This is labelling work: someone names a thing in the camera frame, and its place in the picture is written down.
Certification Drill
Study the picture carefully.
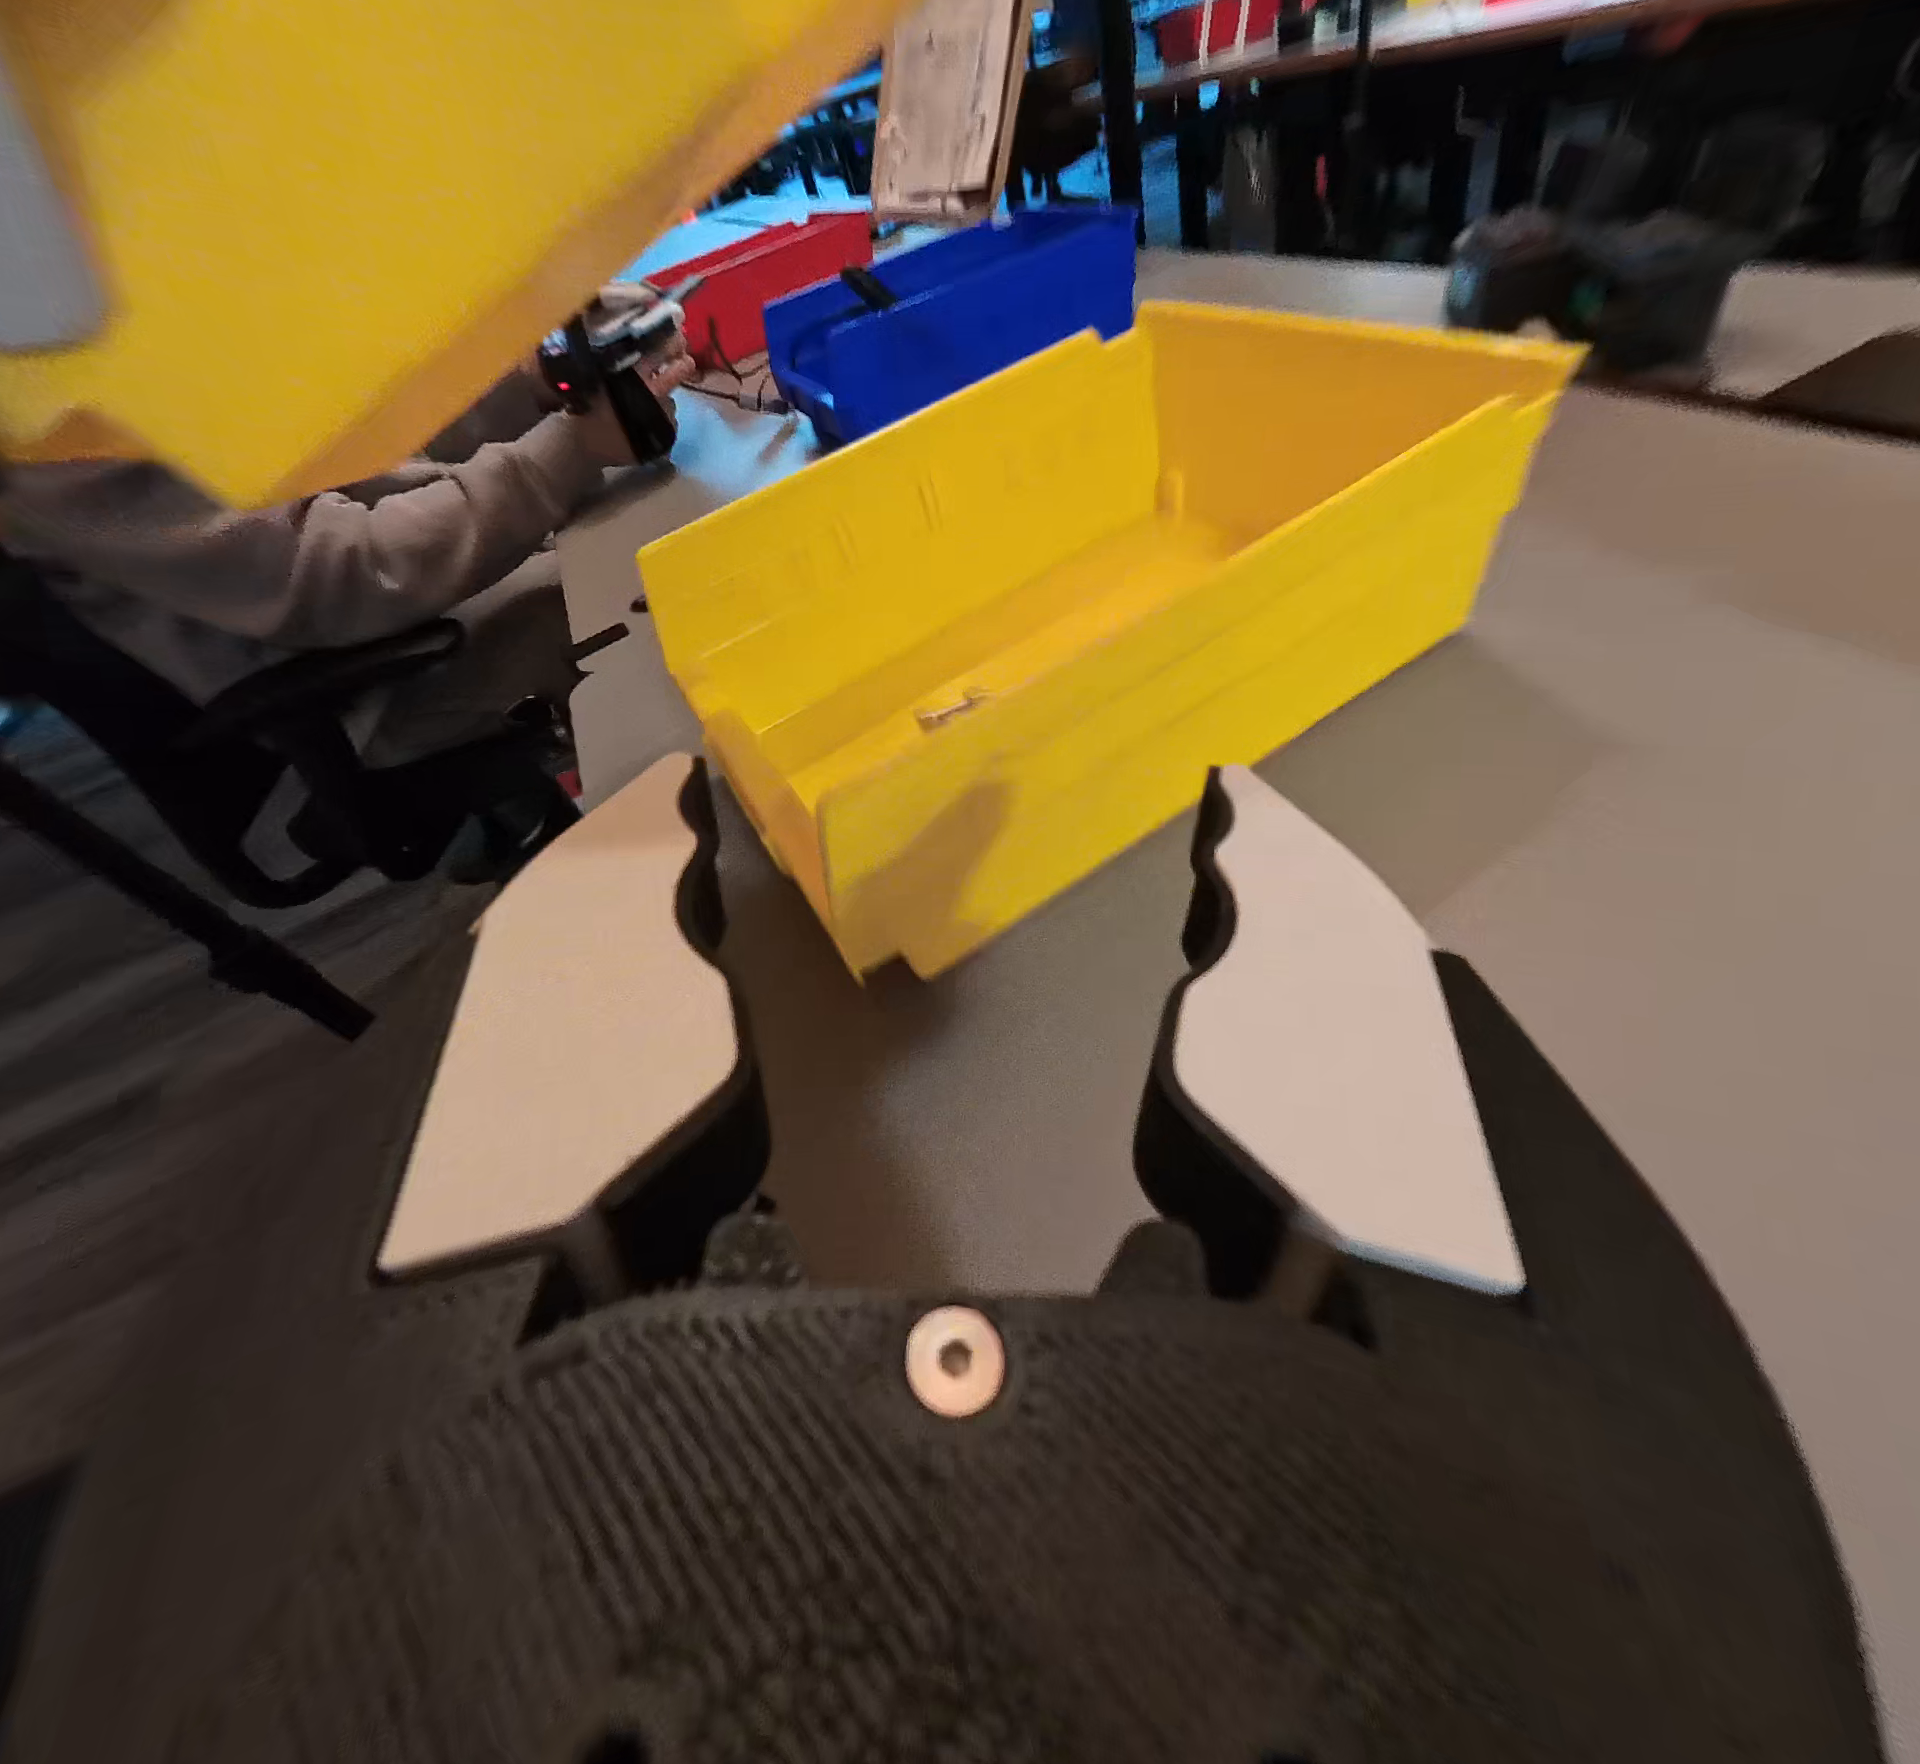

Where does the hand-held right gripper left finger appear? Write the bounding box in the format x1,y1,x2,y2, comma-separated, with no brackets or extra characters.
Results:
376,752,775,1323

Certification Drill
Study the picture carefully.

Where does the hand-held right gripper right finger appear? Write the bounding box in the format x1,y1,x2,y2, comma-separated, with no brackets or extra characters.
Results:
1131,766,1528,1347

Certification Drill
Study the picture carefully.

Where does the yellow divided plastic bin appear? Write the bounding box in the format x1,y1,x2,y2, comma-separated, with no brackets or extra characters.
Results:
0,0,1052,508

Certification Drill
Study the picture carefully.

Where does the grey desk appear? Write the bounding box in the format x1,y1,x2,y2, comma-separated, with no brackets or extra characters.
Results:
555,242,1920,1496

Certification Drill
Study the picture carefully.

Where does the wood-edged work desk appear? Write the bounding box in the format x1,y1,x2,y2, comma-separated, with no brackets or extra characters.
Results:
1073,0,1920,104

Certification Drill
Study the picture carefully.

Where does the red plastic bin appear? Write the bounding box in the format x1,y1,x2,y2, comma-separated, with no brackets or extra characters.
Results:
675,211,875,365

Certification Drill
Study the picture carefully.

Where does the black battery charger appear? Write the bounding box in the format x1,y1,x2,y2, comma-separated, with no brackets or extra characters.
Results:
1568,219,1751,374
1447,207,1580,337

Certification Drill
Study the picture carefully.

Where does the blue plastic bin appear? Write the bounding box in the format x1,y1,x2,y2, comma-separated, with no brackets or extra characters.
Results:
763,202,1141,450

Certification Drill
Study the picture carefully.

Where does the black support column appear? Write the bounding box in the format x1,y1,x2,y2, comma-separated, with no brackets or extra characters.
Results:
1082,0,1152,254

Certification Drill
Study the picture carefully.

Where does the tall wooden document stand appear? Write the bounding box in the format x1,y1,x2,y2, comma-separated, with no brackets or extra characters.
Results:
874,0,1047,225

